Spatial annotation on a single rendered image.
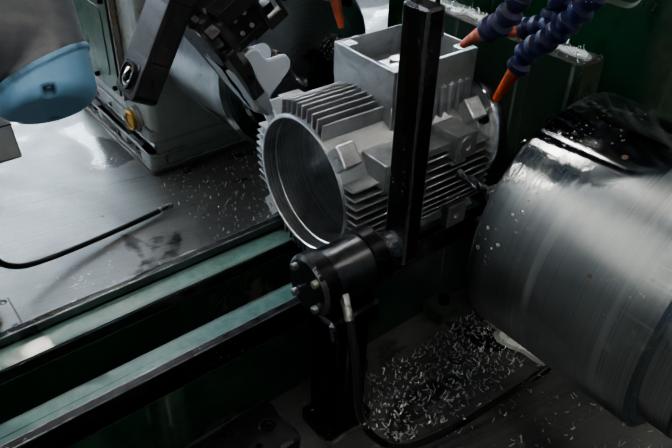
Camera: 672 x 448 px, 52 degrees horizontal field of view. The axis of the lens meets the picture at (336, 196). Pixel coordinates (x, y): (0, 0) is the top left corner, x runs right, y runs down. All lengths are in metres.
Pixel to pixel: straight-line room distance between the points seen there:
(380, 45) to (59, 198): 0.60
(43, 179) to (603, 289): 0.93
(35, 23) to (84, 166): 0.72
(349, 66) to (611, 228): 0.34
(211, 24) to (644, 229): 0.40
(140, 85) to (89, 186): 0.56
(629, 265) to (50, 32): 0.45
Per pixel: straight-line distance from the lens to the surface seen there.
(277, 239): 0.82
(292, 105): 0.71
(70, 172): 1.23
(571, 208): 0.56
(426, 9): 0.55
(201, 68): 0.93
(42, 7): 0.55
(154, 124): 1.14
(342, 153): 0.66
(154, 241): 1.04
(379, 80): 0.71
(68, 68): 0.54
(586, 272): 0.55
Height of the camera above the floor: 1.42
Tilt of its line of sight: 34 degrees down
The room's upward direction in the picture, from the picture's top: 2 degrees clockwise
